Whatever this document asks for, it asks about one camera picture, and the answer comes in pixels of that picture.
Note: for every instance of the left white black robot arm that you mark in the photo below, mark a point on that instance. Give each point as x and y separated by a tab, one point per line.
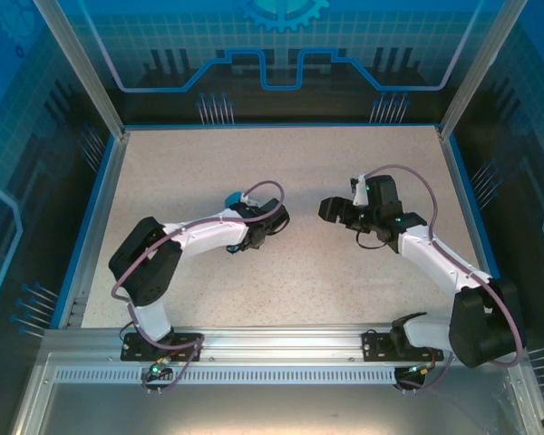
208	233

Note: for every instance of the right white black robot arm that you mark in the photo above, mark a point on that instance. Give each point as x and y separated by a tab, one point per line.
435	263

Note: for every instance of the sheet metal tray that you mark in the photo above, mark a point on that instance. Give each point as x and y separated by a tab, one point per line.
276	408

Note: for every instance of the blue-edged aluminium side rail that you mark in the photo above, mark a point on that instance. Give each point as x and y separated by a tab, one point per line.
100	204
469	204

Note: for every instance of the aluminium cross rail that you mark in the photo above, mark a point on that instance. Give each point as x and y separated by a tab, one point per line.
281	337

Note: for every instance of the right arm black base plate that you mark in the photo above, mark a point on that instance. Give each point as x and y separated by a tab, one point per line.
374	346

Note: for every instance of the aluminium frame post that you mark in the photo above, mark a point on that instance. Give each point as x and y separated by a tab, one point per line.
480	68
79	68

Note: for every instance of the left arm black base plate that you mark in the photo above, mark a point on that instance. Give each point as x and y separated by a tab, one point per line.
133	349

